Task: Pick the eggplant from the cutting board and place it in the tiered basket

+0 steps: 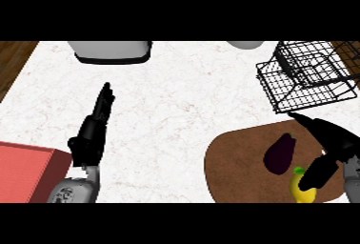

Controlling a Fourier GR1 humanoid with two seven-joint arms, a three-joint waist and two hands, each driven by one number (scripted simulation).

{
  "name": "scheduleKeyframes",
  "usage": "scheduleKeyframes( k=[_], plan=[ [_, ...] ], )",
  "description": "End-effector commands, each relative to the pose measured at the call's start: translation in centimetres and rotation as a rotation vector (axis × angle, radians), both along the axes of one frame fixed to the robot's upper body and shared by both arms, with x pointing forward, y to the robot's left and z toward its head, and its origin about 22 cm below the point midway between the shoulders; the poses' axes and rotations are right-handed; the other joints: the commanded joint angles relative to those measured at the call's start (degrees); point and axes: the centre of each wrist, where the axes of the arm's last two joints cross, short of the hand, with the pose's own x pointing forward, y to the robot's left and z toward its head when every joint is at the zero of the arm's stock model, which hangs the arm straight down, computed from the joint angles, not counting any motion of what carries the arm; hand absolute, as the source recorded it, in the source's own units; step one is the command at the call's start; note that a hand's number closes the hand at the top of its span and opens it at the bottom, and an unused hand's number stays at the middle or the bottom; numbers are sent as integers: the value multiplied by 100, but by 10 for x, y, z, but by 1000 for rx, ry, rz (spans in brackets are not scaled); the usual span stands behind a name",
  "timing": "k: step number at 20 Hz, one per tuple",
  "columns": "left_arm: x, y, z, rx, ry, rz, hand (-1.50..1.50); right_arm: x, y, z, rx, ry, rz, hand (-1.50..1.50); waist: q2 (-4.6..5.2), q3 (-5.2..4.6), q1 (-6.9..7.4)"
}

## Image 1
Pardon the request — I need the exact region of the yellow squash with green stem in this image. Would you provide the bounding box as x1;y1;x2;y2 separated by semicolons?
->
288;166;319;204

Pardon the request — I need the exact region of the grey appliance with black base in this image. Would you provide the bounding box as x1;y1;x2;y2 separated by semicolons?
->
67;41;155;66

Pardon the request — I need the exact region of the pale grey round object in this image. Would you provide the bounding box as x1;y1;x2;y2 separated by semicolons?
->
226;41;267;51

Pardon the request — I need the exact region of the purple eggplant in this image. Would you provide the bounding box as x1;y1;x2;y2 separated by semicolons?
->
261;132;298;176

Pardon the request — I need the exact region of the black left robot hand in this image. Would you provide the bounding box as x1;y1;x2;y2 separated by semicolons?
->
67;82;117;169

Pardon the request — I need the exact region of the black wire tiered basket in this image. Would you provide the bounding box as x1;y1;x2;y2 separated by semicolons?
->
256;41;360;114

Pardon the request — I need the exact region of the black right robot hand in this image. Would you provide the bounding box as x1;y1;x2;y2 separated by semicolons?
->
286;112;360;193

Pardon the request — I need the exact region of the brown wooden cutting board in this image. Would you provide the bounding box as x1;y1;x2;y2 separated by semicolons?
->
204;118;350;204

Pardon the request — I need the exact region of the red box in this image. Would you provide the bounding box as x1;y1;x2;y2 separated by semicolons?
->
0;140;76;204

